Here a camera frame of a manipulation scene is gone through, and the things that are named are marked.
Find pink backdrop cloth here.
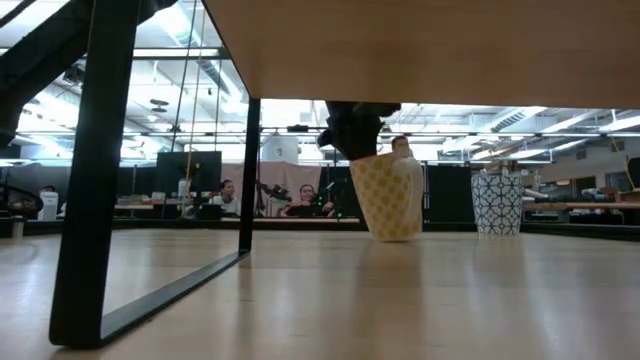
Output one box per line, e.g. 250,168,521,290
221,160,323,218

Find black partition curtain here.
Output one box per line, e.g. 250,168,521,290
319,163,476,225

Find black ceiling-mounted device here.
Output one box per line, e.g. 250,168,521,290
62,64,84,85

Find wooden shelf riser black legs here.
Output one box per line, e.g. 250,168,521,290
48,0,640,350

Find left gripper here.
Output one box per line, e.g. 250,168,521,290
316,101,402,163

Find blue lattice pattern mug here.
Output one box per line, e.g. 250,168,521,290
470,171,525,237

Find black cable loop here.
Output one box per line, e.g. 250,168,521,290
0,183,45,220

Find wooden workbench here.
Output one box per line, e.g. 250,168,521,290
522,199,640,226

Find white container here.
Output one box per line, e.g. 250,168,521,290
38,191,60,222

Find black aluminium table frame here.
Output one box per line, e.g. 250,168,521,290
0,217,640,242

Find white cylindrical tank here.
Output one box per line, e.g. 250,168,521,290
260,135,300,164

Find yellow dotted mug white handle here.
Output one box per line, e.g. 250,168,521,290
348,152,425,243

